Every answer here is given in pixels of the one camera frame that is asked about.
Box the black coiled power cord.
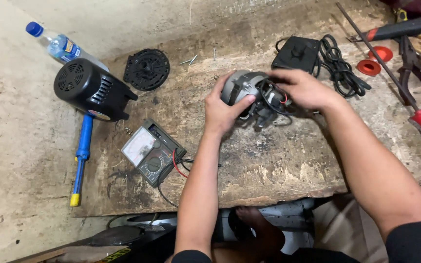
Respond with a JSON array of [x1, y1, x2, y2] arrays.
[[316, 34, 373, 98]]

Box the wooden work board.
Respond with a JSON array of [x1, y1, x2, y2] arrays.
[[71, 0, 421, 218]]

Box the person's left hand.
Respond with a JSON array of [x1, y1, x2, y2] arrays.
[[204, 71, 256, 137]]

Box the person's right hand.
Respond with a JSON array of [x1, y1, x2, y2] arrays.
[[267, 69, 337, 112]]

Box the grey fan motor with wires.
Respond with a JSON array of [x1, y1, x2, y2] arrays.
[[220, 69, 296, 128]]

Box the blue desoldering pump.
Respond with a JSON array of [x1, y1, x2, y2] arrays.
[[69, 113, 95, 207]]

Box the long red-handled screwdriver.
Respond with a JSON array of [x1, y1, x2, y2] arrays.
[[335, 2, 421, 166]]

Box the black motor housing cover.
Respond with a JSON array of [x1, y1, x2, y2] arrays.
[[53, 58, 139, 122]]

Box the black switch box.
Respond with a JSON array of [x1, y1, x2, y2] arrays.
[[271, 35, 321, 74]]

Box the black orange-handled screwdriver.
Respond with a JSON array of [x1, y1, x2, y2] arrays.
[[346, 9, 421, 44]]

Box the dark-handled pliers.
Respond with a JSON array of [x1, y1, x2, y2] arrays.
[[395, 35, 421, 106]]

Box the orange plastic cap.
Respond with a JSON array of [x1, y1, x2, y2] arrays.
[[368, 45, 394, 63], [356, 59, 382, 76]]

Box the black round fan grille plate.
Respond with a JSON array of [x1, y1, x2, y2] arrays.
[[123, 48, 171, 92]]

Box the person's foot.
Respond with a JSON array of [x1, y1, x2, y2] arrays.
[[235, 206, 286, 256]]

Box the clear plastic water bottle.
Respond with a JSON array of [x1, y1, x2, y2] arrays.
[[25, 21, 110, 73]]

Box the analog multimeter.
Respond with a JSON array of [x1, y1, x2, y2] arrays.
[[121, 118, 188, 188]]

